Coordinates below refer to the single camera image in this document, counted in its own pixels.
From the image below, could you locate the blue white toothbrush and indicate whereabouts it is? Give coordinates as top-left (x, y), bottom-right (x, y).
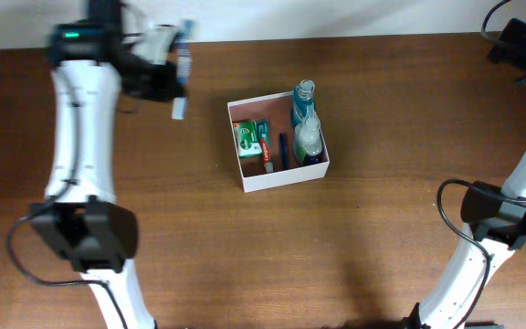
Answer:
top-left (172, 19), bottom-right (195, 121)

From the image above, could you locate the white cardboard box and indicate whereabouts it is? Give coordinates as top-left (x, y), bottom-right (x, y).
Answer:
top-left (227, 91), bottom-right (330, 193)

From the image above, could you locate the blue disposable razor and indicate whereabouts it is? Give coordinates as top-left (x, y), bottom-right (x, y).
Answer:
top-left (279, 133), bottom-right (289, 170)

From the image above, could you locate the teal mouthwash bottle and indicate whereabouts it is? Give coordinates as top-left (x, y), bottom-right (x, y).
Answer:
top-left (291, 80), bottom-right (315, 129)

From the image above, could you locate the clear blue spray bottle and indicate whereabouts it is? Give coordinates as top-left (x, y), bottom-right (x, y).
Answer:
top-left (293, 117), bottom-right (323, 166)

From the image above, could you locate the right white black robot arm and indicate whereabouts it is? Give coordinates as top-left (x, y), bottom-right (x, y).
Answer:
top-left (398, 1), bottom-right (526, 329)

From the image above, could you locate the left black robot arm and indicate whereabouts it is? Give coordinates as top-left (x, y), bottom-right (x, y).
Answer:
top-left (27, 1), bottom-right (195, 328)

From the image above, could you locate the green soap packet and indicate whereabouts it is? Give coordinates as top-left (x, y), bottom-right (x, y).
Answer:
top-left (233, 121), bottom-right (262, 158)

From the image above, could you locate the green red toothpaste tube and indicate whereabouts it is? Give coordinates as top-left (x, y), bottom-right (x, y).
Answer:
top-left (256, 119), bottom-right (274, 174)

